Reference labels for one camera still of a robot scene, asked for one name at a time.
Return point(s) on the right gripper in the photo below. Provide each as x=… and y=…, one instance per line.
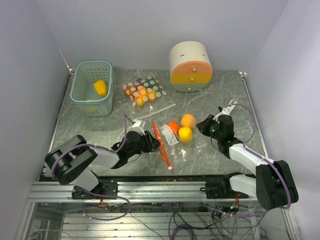
x=203, y=126

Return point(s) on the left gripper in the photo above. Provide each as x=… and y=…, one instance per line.
x=152, y=143

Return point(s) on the peach coloured fake fruit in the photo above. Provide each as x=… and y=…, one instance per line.
x=188, y=120

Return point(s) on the yellow fake lemon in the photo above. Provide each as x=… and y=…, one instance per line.
x=185, y=134

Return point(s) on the clear red-zip bag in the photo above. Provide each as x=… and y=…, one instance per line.
x=181, y=158

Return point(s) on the polka dot zip bag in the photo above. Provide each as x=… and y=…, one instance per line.
x=146, y=97

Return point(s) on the yellow fake bell pepper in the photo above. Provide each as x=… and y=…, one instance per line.
x=101, y=88

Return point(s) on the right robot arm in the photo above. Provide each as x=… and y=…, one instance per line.
x=273, y=185

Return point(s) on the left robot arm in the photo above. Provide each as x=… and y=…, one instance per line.
x=69, y=162

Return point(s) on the round mini drawer cabinet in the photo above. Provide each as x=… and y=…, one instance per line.
x=190, y=67

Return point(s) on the teal plastic basket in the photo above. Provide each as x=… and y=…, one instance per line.
x=86, y=74

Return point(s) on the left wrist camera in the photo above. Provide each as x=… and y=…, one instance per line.
x=138, y=126

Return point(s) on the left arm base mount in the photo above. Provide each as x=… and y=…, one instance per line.
x=106, y=188

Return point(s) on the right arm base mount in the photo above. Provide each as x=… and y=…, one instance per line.
x=217, y=186

